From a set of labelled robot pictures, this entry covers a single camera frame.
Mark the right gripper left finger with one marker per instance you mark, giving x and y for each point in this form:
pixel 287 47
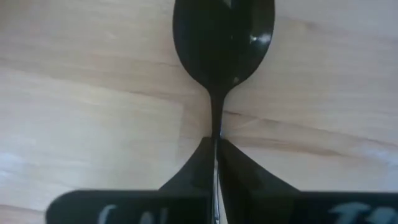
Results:
pixel 174 205

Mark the dark metal spoon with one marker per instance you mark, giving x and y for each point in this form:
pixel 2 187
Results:
pixel 222 40

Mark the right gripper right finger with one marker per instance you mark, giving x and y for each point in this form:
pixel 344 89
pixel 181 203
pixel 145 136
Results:
pixel 264 205

